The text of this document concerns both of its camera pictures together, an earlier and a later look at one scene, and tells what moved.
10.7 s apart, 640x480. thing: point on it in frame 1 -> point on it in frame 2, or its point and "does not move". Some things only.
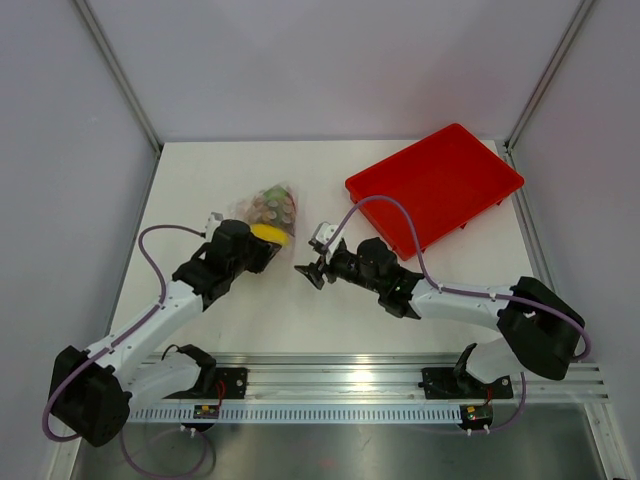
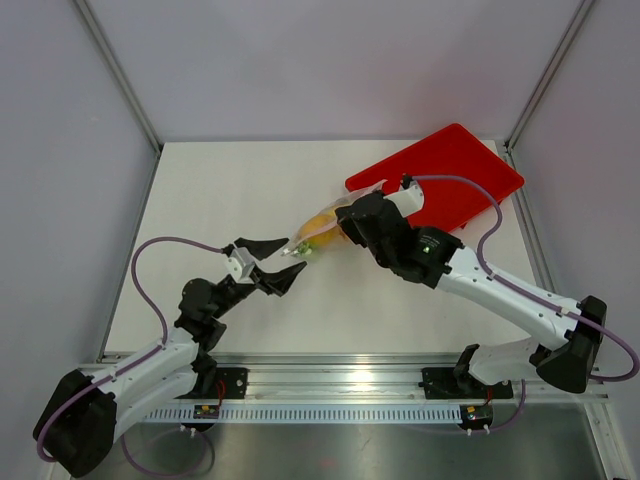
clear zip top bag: x=273 y=206 -> x=321 y=229
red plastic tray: x=447 y=181 does not move
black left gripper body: x=256 y=259 -> x=231 y=296
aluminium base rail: x=362 y=377 does not move
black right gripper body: x=347 y=267 -> x=352 y=230
